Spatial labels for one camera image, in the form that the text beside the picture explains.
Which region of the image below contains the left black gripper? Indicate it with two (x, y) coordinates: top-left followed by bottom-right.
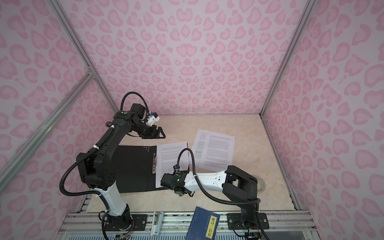
(133, 122), (167, 139)

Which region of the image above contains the white black file folder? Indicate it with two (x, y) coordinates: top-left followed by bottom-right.
(109, 145), (190, 194)

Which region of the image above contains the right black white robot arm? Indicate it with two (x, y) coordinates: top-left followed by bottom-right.
(161, 166), (261, 229)

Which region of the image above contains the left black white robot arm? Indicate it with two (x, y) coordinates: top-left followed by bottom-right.
(77, 104), (166, 230)

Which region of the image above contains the metal folder clip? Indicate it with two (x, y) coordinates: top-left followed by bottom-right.
(152, 153), (157, 174)

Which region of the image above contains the blue book yellow label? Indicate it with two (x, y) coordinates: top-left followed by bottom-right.
(185, 207), (220, 240)

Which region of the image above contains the clear tape roll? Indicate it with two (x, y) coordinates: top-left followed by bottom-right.
(254, 176), (267, 193)

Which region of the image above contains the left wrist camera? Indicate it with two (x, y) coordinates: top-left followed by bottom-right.
(145, 112), (160, 127)

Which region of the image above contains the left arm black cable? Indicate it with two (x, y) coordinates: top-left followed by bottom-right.
(59, 91), (150, 240)

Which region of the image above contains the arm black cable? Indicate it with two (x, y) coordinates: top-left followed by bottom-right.
(59, 91), (150, 240)
(176, 147), (271, 240)

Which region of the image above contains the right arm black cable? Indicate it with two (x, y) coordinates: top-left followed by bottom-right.
(176, 147), (271, 240)

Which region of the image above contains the left aluminium corner post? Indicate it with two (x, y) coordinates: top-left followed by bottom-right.
(47, 0), (119, 114)

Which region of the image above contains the aluminium corner post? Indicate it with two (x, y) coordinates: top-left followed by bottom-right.
(260, 0), (319, 119)
(47, 0), (119, 114)

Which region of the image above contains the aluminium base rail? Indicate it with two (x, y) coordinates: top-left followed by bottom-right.
(56, 210), (320, 240)

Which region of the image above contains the aluminium diagonal frame bar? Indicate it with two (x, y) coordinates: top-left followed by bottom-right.
(1, 71), (94, 193)

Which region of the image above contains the right aluminium corner post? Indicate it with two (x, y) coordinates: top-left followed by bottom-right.
(260, 0), (319, 119)

